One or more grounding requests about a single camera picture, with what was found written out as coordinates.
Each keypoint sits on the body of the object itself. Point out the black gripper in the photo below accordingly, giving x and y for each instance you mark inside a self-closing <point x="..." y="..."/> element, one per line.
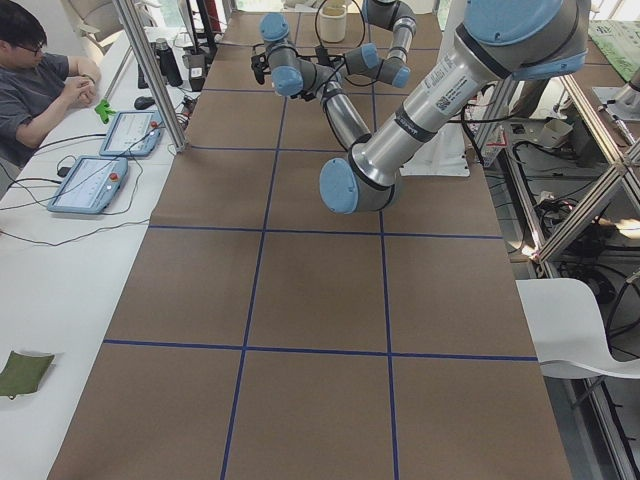
<point x="258" y="69"/>

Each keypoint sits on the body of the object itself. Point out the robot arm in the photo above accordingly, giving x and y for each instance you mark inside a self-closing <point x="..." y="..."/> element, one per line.
<point x="390" y="66"/>
<point x="523" y="40"/>

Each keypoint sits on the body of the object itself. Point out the cream bucket container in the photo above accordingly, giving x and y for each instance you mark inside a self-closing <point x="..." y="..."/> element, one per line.
<point x="332" y="23"/>

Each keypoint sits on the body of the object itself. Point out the black water bottle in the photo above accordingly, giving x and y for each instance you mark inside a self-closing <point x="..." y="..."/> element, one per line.
<point x="168" y="64"/>

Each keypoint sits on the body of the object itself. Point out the black computer mouse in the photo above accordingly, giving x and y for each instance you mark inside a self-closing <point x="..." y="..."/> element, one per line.
<point x="143" y="102"/>

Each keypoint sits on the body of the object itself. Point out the far blue teach pendant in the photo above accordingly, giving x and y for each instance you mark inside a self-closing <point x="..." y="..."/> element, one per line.
<point x="133" y="133"/>

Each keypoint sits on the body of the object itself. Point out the blue teach pendant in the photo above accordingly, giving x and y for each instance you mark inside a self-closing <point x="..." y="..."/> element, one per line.
<point x="133" y="133"/>
<point x="90" y="185"/>

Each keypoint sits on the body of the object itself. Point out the green plastic clip tool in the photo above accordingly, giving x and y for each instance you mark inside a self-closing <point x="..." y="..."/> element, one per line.
<point x="104" y="111"/>

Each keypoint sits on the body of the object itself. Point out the near blue teach pendant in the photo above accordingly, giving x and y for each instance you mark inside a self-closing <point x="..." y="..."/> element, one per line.
<point x="90" y="185"/>

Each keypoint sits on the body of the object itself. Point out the person in grey shirt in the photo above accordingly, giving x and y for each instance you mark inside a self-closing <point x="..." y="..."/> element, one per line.
<point x="37" y="88"/>

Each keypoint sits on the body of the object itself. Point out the white chair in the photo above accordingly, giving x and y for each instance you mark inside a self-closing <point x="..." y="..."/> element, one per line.
<point x="567" y="331"/>

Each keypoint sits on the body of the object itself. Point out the green cloth pouch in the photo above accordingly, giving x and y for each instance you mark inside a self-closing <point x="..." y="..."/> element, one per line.
<point x="22" y="374"/>

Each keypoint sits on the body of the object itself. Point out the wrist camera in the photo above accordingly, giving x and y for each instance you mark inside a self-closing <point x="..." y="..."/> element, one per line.
<point x="322" y="55"/>

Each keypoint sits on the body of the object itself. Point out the aluminium frame post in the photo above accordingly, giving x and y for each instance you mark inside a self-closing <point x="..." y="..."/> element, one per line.
<point x="132" y="25"/>

